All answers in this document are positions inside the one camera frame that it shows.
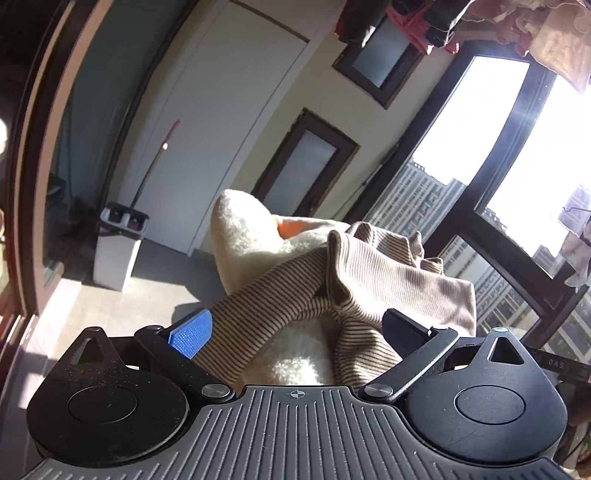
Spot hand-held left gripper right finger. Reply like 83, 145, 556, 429
358, 308, 539, 403

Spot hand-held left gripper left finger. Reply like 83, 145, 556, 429
65, 310, 236, 404

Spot striped beige shirt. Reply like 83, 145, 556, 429
196, 222, 477, 386

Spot grey apartment building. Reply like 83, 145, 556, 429
438, 235, 542, 334
367, 161, 465, 237

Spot white dustbin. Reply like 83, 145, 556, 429
93, 202, 151, 292

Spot white hanging cloth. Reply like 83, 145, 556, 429
560, 226, 591, 289

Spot orange cloth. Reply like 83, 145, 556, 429
276, 217, 324, 240

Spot white door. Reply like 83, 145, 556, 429
117, 0, 310, 254

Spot dark red hanging garment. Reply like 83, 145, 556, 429
335, 0, 391, 47

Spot black hanging garment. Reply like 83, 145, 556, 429
424, 0, 467, 47

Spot beige floral hanging cloth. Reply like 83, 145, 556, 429
462, 0, 591, 93

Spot large dark window frame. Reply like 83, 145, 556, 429
355, 39, 591, 352

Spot dark sliding door frame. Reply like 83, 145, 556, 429
9, 0, 107, 315

